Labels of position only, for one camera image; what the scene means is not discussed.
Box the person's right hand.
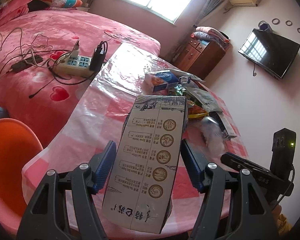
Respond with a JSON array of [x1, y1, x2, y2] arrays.
[[271, 205, 293, 237]]

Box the blue white snack box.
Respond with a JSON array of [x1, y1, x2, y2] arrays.
[[144, 70, 179, 92]]

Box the beige power strip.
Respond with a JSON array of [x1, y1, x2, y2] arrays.
[[52, 54, 94, 78]]

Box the pink checkered plastic tablecloth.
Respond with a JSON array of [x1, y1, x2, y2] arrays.
[[22, 43, 248, 239]]

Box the yellow orange chip bag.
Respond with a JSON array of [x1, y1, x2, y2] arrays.
[[187, 100, 209, 120]]

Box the grey milk carton box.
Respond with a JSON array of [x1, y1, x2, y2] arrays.
[[102, 95, 187, 234]]

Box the brown wooden cabinet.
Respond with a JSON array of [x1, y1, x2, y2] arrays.
[[172, 38, 226, 80]]

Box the folded quilts on cabinet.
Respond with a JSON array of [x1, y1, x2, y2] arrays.
[[193, 27, 230, 49]]

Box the pink heart bedspread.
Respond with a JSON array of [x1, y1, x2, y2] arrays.
[[0, 10, 160, 146]]

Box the folded pink blanket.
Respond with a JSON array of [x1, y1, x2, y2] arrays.
[[0, 0, 32, 26]]

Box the orange plastic trash bin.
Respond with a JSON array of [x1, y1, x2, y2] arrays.
[[0, 118, 43, 235]]

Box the black power adapter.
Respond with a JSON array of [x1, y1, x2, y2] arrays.
[[89, 41, 108, 73]]

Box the grey plastic mailer bag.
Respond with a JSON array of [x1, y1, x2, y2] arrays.
[[186, 88, 237, 140]]

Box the wall mounted black television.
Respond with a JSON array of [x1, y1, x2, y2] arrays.
[[238, 29, 300, 80]]

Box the white fluffy trash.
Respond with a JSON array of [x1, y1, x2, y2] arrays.
[[201, 122, 225, 156]]

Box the grey curtain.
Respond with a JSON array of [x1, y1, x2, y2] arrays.
[[193, 0, 225, 28]]

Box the black phone on bed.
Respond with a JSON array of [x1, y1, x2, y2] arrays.
[[8, 55, 43, 73]]

